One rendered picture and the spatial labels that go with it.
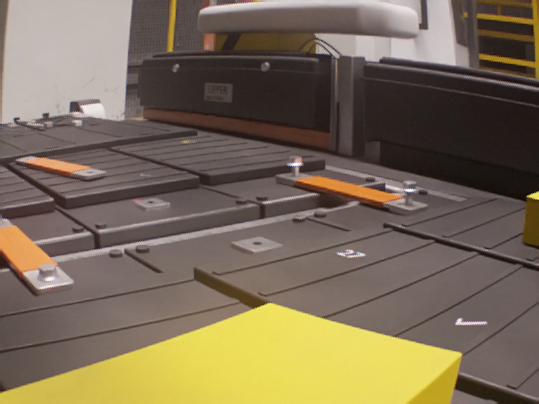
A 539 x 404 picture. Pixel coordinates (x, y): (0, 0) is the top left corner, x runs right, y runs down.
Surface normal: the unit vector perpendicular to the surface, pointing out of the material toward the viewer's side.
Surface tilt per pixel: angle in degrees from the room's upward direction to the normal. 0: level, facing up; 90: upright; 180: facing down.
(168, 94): 90
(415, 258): 0
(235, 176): 90
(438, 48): 90
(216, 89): 90
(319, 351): 0
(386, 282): 0
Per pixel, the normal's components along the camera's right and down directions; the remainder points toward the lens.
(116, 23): 0.65, 0.18
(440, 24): -0.41, 0.19
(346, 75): -0.76, 0.13
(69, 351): 0.02, -0.97
